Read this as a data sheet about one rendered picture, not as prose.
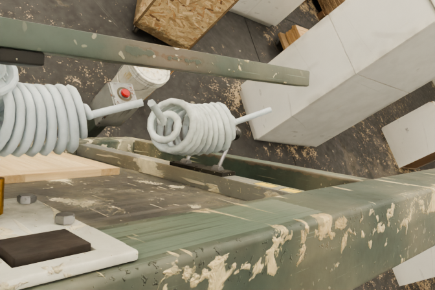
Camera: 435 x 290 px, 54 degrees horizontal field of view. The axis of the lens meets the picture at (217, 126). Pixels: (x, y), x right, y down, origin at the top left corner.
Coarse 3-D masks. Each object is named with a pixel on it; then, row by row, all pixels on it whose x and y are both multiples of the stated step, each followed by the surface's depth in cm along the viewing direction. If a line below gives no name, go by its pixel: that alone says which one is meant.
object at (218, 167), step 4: (236, 128) 107; (236, 132) 107; (240, 132) 107; (236, 136) 107; (240, 136) 108; (232, 140) 108; (224, 152) 106; (224, 156) 106; (220, 160) 106; (220, 164) 105; (212, 168) 105; (216, 168) 104; (220, 168) 104
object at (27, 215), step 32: (0, 64) 32; (32, 64) 30; (0, 96) 33; (0, 128) 35; (0, 192) 35; (0, 224) 33; (32, 224) 33; (64, 224) 34; (96, 256) 27; (128, 256) 29; (0, 288) 23
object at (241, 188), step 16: (80, 144) 151; (112, 160) 135; (128, 160) 129; (144, 160) 123; (160, 160) 123; (160, 176) 118; (176, 176) 113; (192, 176) 108; (208, 176) 104; (224, 192) 100; (240, 192) 96; (256, 192) 93; (272, 192) 90; (288, 192) 87
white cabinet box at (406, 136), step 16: (416, 112) 533; (432, 112) 519; (384, 128) 563; (400, 128) 546; (416, 128) 531; (432, 128) 517; (400, 144) 544; (416, 144) 529; (432, 144) 514; (400, 160) 542; (416, 160) 527; (432, 160) 551
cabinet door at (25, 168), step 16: (0, 160) 120; (16, 160) 122; (32, 160) 124; (48, 160) 126; (64, 160) 128; (80, 160) 128; (0, 176) 97; (16, 176) 99; (32, 176) 102; (48, 176) 104; (64, 176) 107; (80, 176) 110
